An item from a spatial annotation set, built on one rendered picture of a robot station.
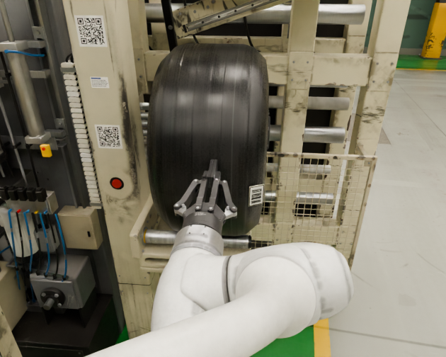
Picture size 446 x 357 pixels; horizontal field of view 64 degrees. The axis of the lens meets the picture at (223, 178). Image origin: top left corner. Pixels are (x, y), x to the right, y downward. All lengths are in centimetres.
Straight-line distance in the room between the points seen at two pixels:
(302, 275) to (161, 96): 58
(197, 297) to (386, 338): 175
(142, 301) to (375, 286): 147
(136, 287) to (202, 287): 94
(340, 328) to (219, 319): 182
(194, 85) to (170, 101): 7
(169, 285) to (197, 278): 4
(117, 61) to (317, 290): 78
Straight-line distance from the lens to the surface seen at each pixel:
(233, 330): 35
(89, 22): 104
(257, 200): 90
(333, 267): 49
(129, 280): 143
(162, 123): 86
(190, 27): 136
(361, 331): 218
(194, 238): 60
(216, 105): 85
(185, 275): 54
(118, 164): 114
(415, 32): 1060
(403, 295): 245
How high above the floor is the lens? 162
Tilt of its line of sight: 29 degrees down
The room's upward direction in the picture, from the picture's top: straight up
